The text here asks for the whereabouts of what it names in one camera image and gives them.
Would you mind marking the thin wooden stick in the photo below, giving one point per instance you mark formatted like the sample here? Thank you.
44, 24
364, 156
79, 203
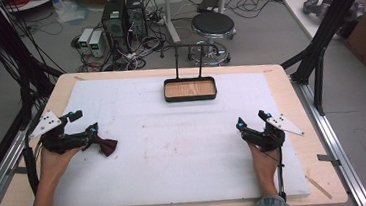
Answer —
319, 187

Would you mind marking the black computer tower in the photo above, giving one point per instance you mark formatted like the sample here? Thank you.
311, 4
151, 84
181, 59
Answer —
135, 15
114, 22

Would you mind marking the dark red bow tie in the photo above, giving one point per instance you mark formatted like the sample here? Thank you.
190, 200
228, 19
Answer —
105, 145

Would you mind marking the grey metal bracket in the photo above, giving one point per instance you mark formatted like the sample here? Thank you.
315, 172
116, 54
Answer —
328, 159

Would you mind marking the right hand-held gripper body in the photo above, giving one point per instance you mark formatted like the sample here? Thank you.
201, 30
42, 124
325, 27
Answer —
267, 135

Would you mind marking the black rack with wooden tray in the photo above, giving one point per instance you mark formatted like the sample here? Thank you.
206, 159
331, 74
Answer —
190, 89

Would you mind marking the person's right hand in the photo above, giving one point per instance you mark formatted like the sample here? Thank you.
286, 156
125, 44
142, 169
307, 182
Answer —
264, 161

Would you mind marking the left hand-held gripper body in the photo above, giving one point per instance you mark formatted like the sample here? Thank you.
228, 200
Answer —
57, 142

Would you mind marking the black round stool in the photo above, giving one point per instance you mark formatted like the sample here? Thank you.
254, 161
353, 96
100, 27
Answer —
212, 25

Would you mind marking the white foam mat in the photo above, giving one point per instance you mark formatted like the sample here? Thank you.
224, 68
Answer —
181, 150

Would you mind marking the person's left hand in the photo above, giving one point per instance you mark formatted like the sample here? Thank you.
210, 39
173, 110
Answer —
54, 162

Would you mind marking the black metal frame stand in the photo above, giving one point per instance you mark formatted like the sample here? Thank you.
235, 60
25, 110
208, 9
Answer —
328, 26

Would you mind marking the white power supply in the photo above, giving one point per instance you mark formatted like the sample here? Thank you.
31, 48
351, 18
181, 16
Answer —
97, 43
85, 39

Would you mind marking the clear plastic bag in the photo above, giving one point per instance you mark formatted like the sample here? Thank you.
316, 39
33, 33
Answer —
69, 11

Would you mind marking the flat black box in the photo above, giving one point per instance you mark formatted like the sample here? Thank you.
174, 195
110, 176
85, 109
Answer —
208, 3

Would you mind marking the round white table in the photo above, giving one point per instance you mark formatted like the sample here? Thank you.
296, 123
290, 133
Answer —
33, 3

